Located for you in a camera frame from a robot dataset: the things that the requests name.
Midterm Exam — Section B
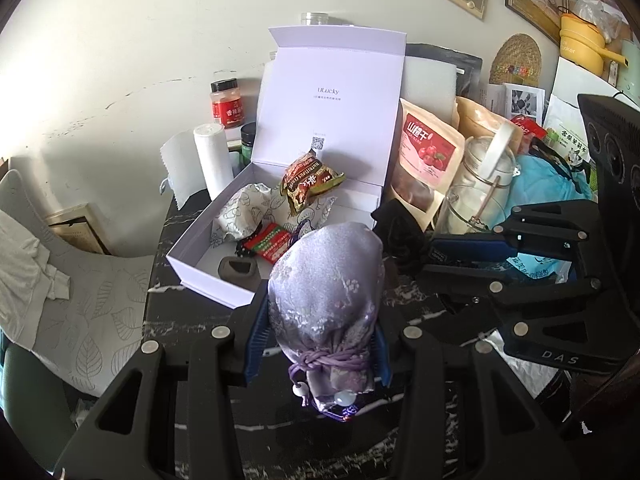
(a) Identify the red snack packet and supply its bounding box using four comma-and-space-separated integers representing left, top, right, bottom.
245, 222, 293, 266

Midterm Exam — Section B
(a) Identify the white foam board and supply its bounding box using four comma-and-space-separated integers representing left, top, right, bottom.
404, 56, 461, 108

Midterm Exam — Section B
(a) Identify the red snack bag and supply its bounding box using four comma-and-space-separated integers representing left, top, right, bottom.
510, 115, 548, 153

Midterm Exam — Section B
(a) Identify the white kiwi print snack packet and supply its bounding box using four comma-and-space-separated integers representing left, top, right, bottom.
211, 183, 286, 248

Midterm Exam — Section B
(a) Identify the brown snack packet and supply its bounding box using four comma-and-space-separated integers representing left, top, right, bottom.
280, 152, 347, 216

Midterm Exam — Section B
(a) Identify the mint green appliance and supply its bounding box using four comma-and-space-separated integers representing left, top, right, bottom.
620, 37, 640, 106

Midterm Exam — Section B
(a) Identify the paper towel roll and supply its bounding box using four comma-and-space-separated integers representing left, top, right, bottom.
160, 124, 235, 210

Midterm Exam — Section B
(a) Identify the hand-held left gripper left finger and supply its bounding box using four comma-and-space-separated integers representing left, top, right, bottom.
52, 280, 273, 480

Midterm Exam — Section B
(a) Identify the white bag with green print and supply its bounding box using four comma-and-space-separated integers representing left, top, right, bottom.
542, 100, 601, 171

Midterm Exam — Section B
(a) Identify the black bag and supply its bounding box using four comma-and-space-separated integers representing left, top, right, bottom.
406, 43, 483, 103

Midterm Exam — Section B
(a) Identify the clear glass jar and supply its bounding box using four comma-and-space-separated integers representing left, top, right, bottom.
435, 135, 517, 235

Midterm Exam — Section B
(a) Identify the white box with photo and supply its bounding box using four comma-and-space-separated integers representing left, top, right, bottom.
482, 82, 546, 126

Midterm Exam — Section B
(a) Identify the red label jar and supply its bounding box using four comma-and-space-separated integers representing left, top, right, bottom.
210, 78, 244, 128

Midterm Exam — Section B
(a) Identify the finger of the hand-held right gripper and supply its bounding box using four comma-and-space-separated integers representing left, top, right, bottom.
425, 201, 602, 273
417, 261, 608, 347

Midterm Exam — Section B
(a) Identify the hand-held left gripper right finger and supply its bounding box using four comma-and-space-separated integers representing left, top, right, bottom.
372, 321, 592, 480

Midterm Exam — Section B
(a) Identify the blue plastic bag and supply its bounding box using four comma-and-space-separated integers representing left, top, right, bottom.
505, 152, 596, 281

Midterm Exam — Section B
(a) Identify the black polka dot scrunchie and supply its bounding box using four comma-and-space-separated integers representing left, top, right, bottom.
235, 225, 266, 261

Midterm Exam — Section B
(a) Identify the white garment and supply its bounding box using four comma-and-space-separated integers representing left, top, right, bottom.
0, 208, 73, 346

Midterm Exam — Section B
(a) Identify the leaning picture frame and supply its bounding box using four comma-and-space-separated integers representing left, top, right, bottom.
42, 203, 113, 257

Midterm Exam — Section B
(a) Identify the kraft paper bag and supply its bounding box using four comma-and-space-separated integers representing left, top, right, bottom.
455, 96, 516, 141

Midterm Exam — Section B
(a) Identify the green jar with black lid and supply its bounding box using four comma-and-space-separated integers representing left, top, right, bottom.
239, 122, 259, 167

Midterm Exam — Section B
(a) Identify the white gift box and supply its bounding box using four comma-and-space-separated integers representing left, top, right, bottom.
166, 26, 407, 310

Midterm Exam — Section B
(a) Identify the red fruit print pouch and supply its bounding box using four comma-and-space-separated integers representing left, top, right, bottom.
389, 98, 463, 233

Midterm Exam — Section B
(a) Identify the yellow pot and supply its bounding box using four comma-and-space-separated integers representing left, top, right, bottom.
559, 12, 631, 78

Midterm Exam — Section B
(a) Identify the dark green chair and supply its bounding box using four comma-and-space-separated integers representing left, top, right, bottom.
0, 340, 76, 456

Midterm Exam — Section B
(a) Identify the grey small square item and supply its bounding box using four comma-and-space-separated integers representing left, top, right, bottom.
220, 256, 261, 291

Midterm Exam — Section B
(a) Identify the white cardboard sheet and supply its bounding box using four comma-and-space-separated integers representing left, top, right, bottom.
550, 55, 616, 111

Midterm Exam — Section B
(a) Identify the crumpled clear plastic bag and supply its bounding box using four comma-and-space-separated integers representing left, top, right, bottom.
572, 0, 626, 41

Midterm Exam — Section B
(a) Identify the grey chair with clothes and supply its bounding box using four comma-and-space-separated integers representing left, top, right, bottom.
0, 169, 156, 396

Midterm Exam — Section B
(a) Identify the purple brocade drawstring pouch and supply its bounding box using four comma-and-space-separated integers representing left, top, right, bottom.
267, 224, 387, 423

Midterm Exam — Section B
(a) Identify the black cloth pouch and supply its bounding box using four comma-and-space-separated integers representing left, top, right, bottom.
371, 199, 441, 277

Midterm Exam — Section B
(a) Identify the white leaf print snack packet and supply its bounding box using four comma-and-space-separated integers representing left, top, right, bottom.
285, 195, 337, 241

